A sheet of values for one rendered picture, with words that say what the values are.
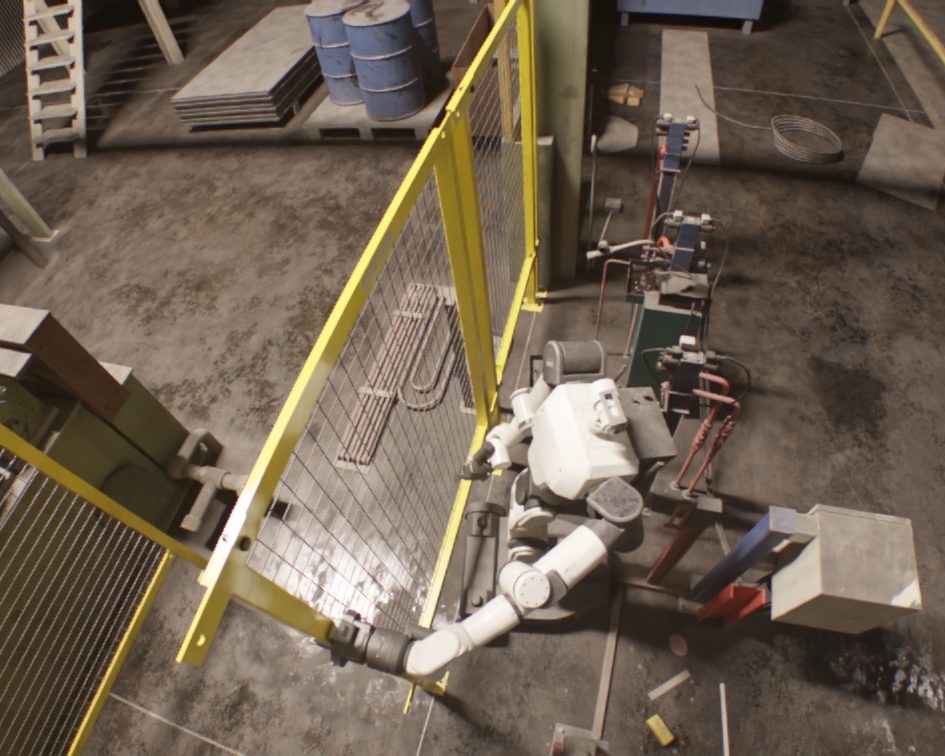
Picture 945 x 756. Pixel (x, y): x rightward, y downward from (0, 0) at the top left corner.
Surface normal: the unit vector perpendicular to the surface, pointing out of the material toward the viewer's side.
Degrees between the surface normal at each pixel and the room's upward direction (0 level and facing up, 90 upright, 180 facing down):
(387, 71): 90
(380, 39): 90
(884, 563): 0
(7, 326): 0
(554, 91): 90
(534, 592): 36
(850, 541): 0
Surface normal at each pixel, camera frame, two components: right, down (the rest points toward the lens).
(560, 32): -0.26, 0.82
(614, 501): -0.27, -0.70
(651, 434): 0.21, -0.52
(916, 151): -0.13, -0.54
